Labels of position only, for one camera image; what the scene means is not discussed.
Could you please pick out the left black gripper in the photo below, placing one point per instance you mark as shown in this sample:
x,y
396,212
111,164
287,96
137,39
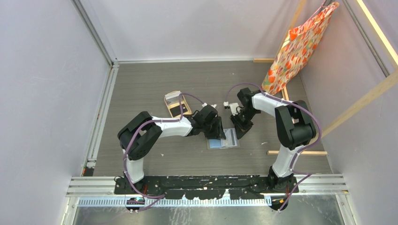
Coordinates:
x,y
218,132

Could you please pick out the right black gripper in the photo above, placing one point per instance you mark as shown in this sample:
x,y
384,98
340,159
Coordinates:
x,y
241,129

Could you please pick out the beige card holder wallet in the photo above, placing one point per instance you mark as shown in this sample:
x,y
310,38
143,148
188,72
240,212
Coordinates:
x,y
231,141

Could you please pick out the black VIP credit card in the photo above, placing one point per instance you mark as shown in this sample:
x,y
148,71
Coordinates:
x,y
176,111

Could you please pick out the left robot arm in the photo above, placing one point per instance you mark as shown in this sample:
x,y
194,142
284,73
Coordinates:
x,y
142,132

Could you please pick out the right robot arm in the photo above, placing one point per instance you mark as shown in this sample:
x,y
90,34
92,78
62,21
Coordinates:
x,y
294,125

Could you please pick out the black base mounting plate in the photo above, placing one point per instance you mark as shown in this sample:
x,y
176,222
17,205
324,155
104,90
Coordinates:
x,y
206,187

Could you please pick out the gold oval tray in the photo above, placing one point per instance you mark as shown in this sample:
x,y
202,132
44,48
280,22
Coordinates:
x,y
182,101

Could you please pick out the orange floral fabric bag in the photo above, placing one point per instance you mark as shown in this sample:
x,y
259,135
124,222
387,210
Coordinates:
x,y
297,48

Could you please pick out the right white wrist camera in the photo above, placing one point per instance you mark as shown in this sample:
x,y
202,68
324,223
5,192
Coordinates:
x,y
232,106

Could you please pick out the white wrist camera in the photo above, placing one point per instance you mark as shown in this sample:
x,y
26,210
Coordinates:
x,y
232,106
207,106

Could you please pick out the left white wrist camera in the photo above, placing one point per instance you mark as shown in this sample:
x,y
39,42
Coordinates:
x,y
207,106

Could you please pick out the aluminium rail frame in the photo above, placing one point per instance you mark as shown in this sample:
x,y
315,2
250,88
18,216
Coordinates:
x,y
99,192

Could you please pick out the wooden frame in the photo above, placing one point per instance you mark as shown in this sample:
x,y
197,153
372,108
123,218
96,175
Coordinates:
x,y
348,63

